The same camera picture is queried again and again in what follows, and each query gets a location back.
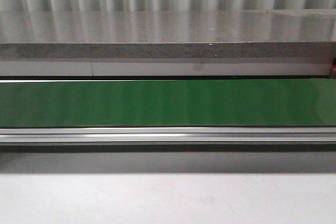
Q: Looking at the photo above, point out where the aluminium conveyor frame rail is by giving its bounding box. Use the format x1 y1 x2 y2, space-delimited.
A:
1 126 335 146

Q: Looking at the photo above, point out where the green conveyor belt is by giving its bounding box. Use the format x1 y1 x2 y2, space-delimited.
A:
1 79 335 127

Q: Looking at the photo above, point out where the grey stone counter ledge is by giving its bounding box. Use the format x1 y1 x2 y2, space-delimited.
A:
0 9 336 78

